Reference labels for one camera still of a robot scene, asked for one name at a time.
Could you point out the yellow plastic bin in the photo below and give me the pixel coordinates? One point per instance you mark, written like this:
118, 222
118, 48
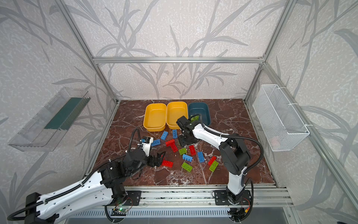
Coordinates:
176, 110
155, 117

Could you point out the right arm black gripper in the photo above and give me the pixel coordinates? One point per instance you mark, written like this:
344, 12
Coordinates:
185, 137

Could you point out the green brick bottom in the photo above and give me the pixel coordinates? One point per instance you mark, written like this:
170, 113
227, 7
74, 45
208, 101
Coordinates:
187, 167

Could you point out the light blue brick on side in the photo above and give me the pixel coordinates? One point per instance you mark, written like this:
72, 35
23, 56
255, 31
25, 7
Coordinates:
187, 158

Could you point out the blue brick studs up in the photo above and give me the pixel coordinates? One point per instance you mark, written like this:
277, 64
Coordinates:
164, 136

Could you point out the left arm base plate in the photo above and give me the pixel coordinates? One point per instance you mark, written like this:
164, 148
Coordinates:
132, 199

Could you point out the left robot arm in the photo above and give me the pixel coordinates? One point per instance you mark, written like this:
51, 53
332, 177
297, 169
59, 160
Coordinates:
103, 187

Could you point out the red brick bottom edge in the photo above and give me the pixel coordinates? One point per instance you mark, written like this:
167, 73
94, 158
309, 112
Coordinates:
166, 163

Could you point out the clear plastic wall tray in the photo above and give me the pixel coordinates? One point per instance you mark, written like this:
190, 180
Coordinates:
44, 132

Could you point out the blue brick near bin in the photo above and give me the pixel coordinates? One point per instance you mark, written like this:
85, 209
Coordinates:
174, 134

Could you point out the white wire mesh basket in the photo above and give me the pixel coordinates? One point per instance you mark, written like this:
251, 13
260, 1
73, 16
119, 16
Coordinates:
283, 127

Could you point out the green circuit board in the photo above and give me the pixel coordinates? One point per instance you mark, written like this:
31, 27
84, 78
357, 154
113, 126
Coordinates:
119, 212

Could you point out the middle yellow plastic bin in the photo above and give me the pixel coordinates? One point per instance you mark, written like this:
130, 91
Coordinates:
176, 110

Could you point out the blue brick centre right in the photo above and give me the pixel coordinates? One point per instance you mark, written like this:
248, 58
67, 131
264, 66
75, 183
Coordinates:
200, 157

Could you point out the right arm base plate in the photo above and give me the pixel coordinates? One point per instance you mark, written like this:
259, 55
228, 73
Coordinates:
225, 197

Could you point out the red brick underside up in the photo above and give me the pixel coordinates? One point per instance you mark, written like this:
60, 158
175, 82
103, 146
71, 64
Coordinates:
174, 147

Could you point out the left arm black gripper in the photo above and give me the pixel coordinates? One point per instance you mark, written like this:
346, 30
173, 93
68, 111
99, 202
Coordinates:
154, 160

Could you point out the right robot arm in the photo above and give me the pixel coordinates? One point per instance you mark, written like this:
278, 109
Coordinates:
234, 152

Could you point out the teal plastic bin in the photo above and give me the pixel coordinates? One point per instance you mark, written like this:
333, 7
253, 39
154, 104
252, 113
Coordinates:
201, 109

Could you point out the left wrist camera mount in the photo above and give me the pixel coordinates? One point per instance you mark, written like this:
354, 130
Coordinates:
145, 144

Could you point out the green brick underside up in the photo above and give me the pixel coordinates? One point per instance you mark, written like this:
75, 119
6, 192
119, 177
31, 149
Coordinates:
183, 151

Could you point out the blue brick underside up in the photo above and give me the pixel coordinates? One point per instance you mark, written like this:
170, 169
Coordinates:
156, 143

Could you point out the left yellow plastic bin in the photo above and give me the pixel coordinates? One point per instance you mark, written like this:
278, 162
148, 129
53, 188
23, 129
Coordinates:
155, 117

